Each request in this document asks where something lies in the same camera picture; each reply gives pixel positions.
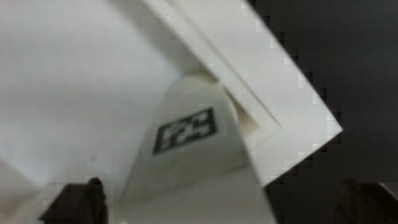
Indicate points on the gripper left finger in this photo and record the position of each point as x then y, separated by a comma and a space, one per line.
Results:
75, 208

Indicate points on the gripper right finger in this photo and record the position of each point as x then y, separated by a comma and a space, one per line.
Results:
368, 203

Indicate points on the white leg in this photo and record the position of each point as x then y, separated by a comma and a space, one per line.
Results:
192, 184

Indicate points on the white square table top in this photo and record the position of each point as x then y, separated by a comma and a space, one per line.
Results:
94, 54

